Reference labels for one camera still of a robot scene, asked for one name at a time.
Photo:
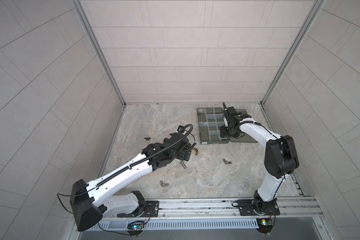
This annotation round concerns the brass wing nuts pair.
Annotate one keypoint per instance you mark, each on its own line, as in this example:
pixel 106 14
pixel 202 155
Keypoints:
pixel 196 151

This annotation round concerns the right controller board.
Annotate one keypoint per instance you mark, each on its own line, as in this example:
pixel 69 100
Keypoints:
pixel 265 226

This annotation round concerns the silver wing nut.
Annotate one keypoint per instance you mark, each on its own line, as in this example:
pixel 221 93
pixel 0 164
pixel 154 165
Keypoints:
pixel 226 162
pixel 163 184

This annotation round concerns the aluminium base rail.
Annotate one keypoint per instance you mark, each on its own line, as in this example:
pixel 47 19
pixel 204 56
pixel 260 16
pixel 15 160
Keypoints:
pixel 223 208

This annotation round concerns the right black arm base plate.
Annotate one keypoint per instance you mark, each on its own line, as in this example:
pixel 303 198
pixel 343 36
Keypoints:
pixel 256 207

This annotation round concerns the clear compartment organizer box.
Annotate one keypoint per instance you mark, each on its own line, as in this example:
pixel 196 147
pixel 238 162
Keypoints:
pixel 210 121

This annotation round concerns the left controller board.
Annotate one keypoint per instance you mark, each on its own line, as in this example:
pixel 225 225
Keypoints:
pixel 135 228

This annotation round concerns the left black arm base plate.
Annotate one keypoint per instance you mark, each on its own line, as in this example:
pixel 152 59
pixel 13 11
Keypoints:
pixel 151 208

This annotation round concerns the silver wing nut right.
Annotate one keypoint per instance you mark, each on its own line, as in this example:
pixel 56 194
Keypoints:
pixel 226 162

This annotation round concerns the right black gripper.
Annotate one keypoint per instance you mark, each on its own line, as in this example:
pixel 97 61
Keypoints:
pixel 222 132

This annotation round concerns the controller board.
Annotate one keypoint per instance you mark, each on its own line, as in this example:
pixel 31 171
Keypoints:
pixel 265 226
pixel 135 228

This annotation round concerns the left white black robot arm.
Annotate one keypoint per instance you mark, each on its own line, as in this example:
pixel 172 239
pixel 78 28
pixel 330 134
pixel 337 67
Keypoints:
pixel 93 200

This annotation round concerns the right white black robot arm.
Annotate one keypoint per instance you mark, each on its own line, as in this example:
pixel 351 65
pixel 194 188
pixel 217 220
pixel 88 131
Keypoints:
pixel 280 160

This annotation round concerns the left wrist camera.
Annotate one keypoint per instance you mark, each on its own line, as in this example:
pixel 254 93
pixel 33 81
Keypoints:
pixel 180 128

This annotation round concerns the silver wing nut front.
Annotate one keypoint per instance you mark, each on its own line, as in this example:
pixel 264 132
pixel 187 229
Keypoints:
pixel 163 184

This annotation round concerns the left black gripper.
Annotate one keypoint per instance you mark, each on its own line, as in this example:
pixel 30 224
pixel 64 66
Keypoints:
pixel 183 151

